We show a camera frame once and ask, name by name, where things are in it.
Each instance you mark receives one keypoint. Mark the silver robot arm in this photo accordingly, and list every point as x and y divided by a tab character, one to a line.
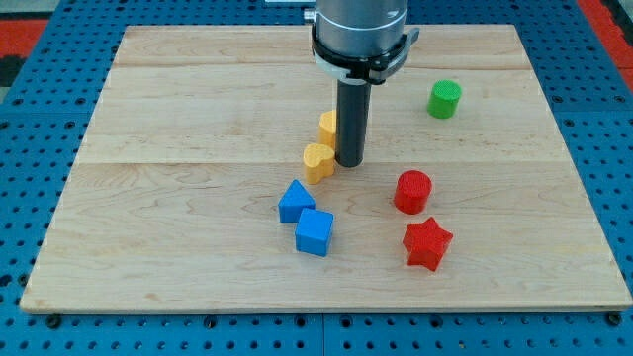
361	42

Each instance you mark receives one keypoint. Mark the blue triangle block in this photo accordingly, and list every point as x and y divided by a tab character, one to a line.
295	199

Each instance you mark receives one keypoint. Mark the yellow heart block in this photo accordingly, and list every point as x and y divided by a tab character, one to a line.
318	160

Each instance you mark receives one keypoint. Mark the blue cube block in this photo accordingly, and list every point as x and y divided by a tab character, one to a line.
313	231

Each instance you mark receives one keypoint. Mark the yellow block behind pointer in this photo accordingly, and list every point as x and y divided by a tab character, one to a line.
327	129

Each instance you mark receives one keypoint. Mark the black cylindrical pointer tool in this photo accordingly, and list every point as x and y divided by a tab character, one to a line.
352	110

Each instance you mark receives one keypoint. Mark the red cylinder block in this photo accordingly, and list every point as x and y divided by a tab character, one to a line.
412	192

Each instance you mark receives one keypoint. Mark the wooden board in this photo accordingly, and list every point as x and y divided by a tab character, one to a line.
171	203

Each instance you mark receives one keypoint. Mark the red star block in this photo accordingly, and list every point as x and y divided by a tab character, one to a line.
426	243

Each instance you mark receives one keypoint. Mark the green cylinder block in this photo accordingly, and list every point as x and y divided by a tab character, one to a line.
444	99

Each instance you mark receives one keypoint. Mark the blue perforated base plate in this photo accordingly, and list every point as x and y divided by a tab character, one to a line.
46	112

